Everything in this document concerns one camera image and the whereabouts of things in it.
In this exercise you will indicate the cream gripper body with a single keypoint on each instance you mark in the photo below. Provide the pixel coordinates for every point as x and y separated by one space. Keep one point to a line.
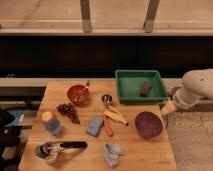
169 107

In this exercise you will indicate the yellow banana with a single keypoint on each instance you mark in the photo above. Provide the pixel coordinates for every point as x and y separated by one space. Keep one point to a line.
115 117

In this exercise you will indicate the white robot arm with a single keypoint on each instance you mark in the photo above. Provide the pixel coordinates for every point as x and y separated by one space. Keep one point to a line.
196 84

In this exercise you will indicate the purple bowl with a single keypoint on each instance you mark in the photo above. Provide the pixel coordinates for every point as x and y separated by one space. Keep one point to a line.
148 124

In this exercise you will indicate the dark brown block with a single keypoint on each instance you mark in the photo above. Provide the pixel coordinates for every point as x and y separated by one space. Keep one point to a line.
145 89

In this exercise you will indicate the green plastic tray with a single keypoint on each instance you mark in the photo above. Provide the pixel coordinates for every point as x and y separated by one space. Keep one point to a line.
130 82

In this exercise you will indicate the small metal cup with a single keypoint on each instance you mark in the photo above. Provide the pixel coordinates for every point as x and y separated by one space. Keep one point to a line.
106 99

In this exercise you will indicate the orange carrot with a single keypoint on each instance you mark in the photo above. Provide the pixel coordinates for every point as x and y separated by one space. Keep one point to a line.
107 127

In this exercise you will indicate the blue crumpled cloth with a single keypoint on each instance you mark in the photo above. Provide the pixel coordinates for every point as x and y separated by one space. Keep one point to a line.
111 153

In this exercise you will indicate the blue sponge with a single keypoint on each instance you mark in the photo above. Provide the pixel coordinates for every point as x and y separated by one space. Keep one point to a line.
94 126

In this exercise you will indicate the metal spoon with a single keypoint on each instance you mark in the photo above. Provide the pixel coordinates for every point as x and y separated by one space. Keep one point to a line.
82 93

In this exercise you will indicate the orange bowl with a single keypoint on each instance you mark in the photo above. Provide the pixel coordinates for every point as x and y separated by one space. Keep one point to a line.
72 94

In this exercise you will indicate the bunch of dark grapes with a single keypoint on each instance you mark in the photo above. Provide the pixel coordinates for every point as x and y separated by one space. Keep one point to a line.
67 109

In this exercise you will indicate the blue cup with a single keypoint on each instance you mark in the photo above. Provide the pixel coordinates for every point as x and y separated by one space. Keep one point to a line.
53 126

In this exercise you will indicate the orange yellow fruit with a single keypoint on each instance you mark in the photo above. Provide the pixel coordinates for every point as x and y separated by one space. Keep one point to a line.
47 116

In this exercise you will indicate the black handled utensil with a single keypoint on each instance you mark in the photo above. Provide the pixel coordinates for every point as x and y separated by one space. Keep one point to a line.
64 145

